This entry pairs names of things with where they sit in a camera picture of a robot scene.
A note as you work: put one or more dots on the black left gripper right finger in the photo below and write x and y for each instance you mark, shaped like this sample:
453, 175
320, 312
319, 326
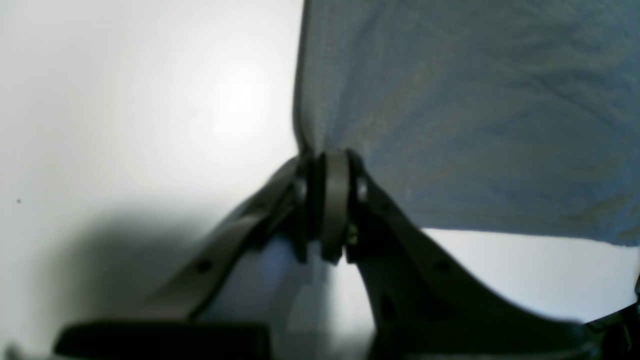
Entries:
427, 306

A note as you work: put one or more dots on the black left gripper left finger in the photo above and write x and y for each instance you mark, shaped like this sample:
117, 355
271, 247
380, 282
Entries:
221, 305

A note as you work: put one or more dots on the grey T-shirt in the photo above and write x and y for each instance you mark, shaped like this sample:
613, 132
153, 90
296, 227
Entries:
505, 116

